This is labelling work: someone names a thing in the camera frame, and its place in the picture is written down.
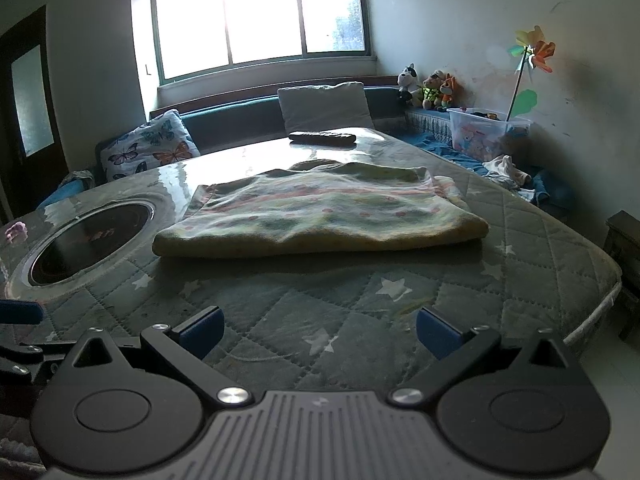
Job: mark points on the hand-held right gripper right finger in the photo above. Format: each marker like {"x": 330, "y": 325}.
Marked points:
{"x": 439, "y": 334}

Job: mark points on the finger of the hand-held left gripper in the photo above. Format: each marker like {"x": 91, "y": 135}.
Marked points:
{"x": 30, "y": 355}
{"x": 20, "y": 312}

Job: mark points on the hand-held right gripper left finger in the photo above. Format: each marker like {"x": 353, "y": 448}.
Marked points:
{"x": 202, "y": 332}

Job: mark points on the pale printed children's garment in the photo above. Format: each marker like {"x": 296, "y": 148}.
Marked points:
{"x": 320, "y": 215}

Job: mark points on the white clothes pile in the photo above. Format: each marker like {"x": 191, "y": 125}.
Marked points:
{"x": 505, "y": 170}

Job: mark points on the small pink toy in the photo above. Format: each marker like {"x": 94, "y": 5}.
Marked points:
{"x": 15, "y": 232}

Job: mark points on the quilted star table cover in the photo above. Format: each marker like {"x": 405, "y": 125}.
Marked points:
{"x": 350, "y": 310}

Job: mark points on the black round induction cooker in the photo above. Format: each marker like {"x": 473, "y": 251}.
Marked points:
{"x": 85, "y": 242}

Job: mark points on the blue folded cloth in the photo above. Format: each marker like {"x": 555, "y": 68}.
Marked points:
{"x": 65, "y": 192}

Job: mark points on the blue fuzzy sofa blanket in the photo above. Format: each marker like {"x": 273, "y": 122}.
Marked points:
{"x": 555, "y": 192}

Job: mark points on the butterfly print pillow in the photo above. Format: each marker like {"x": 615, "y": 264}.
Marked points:
{"x": 150, "y": 147}

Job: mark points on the clear plastic storage box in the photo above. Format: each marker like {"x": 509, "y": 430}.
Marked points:
{"x": 480, "y": 135}

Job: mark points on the dark wooden door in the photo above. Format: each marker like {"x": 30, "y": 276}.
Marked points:
{"x": 32, "y": 100}

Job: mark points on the teal sofa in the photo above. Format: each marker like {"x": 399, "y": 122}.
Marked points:
{"x": 235, "y": 117}

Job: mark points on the black remote control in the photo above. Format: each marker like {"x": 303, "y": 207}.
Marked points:
{"x": 322, "y": 138}

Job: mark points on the bear plush with green vest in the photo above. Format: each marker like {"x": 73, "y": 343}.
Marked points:
{"x": 432, "y": 92}

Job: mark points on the orange fox plush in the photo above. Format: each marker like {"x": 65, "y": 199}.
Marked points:
{"x": 448, "y": 91}

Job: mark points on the black and white cow plush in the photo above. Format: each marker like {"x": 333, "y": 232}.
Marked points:
{"x": 409, "y": 82}

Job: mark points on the plain grey pillow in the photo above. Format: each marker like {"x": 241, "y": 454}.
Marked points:
{"x": 325, "y": 107}

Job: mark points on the colourful pinwheel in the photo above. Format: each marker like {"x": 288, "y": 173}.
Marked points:
{"x": 537, "y": 52}

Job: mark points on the large window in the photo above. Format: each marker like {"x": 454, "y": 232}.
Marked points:
{"x": 260, "y": 15}

